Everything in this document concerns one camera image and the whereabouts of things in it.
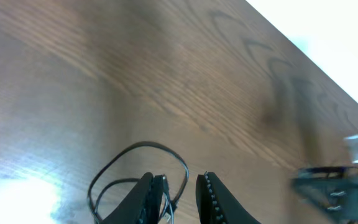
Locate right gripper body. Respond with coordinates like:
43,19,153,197
291,166,358,223

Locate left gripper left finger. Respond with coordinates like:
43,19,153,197
101,172,163,224

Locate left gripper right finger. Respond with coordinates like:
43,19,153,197
195,172,260,224

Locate black USB cable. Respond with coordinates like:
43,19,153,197
87,141,190,224

